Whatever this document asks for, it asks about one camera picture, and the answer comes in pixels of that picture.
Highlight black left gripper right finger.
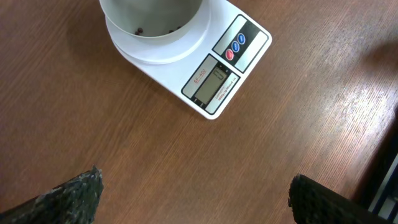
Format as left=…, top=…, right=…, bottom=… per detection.
left=288, top=174, right=392, bottom=224

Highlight white round bowl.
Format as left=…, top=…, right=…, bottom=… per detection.
left=99, top=0, right=208, bottom=41

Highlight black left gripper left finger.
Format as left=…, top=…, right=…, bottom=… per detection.
left=1, top=167, right=104, bottom=224

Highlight red beans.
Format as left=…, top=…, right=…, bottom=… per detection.
left=134, top=28, right=174, bottom=35

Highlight white digital kitchen scale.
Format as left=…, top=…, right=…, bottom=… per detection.
left=105, top=0, right=272, bottom=119

